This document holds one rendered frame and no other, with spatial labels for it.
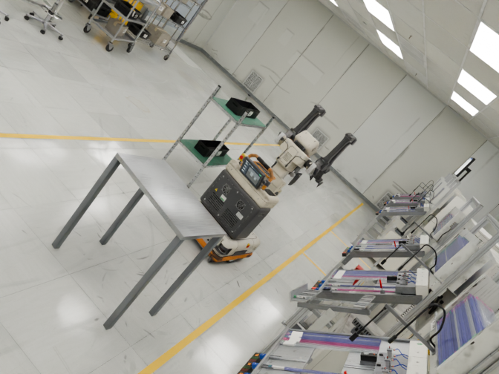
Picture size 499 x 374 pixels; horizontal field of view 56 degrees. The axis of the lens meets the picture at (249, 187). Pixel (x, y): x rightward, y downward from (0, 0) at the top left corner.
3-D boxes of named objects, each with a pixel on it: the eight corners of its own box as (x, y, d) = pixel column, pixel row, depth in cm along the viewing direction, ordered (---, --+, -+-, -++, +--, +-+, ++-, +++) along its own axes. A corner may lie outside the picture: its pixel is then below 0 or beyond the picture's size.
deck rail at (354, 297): (318, 300, 341) (317, 292, 340) (318, 299, 343) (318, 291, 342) (422, 305, 315) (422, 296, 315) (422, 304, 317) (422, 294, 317)
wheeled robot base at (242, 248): (213, 265, 417) (229, 245, 410) (173, 214, 442) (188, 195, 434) (249, 259, 476) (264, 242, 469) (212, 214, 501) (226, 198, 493)
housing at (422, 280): (416, 305, 318) (415, 284, 318) (418, 286, 364) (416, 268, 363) (428, 306, 315) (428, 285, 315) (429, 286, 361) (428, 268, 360)
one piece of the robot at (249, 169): (258, 197, 411) (267, 179, 396) (233, 171, 424) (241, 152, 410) (266, 194, 418) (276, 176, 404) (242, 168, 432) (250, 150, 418)
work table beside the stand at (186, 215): (102, 240, 345) (164, 159, 322) (155, 315, 319) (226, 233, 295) (51, 244, 306) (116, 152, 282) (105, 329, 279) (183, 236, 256)
